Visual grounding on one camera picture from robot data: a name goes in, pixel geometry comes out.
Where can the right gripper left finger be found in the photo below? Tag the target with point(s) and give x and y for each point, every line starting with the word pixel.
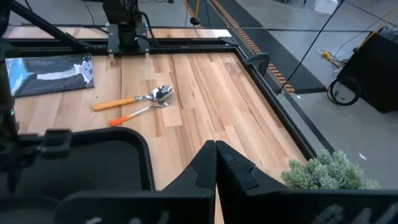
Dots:
pixel 202 174

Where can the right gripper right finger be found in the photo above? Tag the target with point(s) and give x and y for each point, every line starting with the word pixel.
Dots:
pixel 233 174

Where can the black rectangular tray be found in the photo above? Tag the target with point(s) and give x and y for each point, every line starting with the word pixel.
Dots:
pixel 93 168

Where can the black printed mat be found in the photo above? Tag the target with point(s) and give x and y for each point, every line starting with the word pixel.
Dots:
pixel 46 74

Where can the green succulent plant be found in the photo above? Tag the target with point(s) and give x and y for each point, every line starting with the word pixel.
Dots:
pixel 326 174

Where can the black table clamp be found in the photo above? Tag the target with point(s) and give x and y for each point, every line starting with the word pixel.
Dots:
pixel 259 60

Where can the black hazard-striped floor mat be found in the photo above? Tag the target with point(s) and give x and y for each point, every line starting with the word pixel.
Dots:
pixel 295 71

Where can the black equipment case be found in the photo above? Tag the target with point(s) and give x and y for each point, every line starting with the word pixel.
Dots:
pixel 373 71

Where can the white box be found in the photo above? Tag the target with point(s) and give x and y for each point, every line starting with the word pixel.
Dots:
pixel 325 6

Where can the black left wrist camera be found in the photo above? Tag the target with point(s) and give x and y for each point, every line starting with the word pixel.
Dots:
pixel 56 143

